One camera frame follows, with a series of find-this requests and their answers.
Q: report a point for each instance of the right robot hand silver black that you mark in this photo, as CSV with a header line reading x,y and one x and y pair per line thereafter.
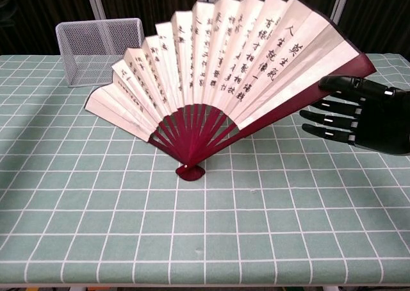
x,y
381,121

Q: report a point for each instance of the paper folding fan red ribs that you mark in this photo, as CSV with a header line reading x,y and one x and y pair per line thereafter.
x,y
224,63

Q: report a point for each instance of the green white checked tablecloth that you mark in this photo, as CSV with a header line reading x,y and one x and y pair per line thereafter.
x,y
224,223

